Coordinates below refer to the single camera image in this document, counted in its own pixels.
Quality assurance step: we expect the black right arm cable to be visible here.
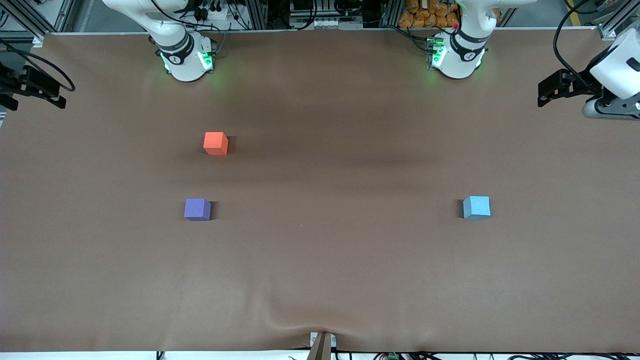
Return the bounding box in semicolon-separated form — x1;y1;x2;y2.
0;42;76;94

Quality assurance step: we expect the aluminium frame profile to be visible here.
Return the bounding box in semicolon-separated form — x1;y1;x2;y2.
0;0;47;49
597;0;640;42
246;0;269;30
380;0;402;28

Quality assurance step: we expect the brown table mat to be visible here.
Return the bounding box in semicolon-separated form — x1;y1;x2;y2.
0;27;640;353

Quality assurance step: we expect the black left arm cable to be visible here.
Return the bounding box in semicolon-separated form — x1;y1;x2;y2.
552;0;603;85

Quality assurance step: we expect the pile of orange lumpy objects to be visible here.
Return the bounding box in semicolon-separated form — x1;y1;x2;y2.
398;0;461;29

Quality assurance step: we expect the purple foam block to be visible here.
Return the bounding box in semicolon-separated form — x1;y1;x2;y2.
183;198;212;222

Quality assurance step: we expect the orange foam block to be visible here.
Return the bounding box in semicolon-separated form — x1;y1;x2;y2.
203;131;229;156

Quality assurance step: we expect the brown bar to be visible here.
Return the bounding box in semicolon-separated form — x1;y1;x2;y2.
307;331;332;360

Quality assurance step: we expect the white terminal block row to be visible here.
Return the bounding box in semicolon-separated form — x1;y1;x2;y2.
312;17;364;30

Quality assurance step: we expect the light blue foam block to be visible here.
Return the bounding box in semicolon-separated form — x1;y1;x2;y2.
462;195;492;220

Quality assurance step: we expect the white power strip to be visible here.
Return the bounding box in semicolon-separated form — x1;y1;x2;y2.
197;4;232;22

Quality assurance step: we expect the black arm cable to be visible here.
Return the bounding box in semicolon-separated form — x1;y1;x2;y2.
552;0;603;85
0;42;76;94

